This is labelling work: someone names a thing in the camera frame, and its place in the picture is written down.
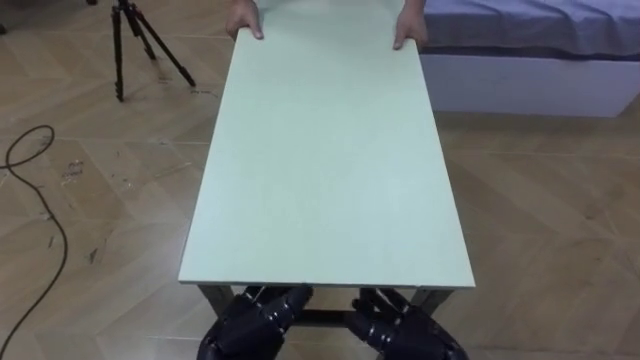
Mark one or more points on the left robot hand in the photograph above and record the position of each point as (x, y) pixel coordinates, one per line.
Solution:
(250, 322)

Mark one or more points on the grey bed with white base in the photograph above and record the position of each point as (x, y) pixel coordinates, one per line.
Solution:
(530, 55)

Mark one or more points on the white desk with dark legs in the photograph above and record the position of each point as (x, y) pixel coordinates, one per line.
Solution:
(325, 165)

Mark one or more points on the black camera tripod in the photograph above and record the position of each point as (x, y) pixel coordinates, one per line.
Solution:
(142, 42)

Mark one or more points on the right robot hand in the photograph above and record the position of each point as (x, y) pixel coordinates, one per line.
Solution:
(407, 332)

